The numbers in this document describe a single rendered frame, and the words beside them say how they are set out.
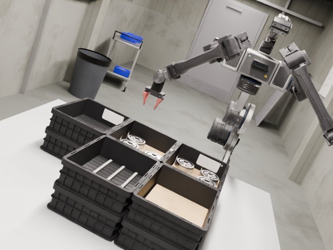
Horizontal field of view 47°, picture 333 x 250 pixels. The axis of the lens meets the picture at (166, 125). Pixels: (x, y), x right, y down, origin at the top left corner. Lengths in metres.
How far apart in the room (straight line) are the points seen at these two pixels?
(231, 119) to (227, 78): 6.88
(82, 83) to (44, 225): 3.89
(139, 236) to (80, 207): 0.26
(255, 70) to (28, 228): 1.47
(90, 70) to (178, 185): 3.61
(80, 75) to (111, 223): 3.91
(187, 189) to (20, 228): 0.73
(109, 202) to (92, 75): 3.86
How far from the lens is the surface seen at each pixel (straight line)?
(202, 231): 1.41
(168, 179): 1.78
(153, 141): 2.18
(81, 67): 5.24
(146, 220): 1.45
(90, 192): 1.50
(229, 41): 1.75
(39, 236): 1.47
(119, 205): 1.47
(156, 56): 9.39
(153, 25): 9.39
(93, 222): 1.54
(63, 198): 1.56
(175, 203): 1.70
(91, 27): 5.74
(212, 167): 2.14
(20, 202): 1.61
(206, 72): 9.21
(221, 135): 2.82
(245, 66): 2.29
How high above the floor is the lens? 1.59
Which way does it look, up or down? 16 degrees down
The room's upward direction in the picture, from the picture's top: 23 degrees clockwise
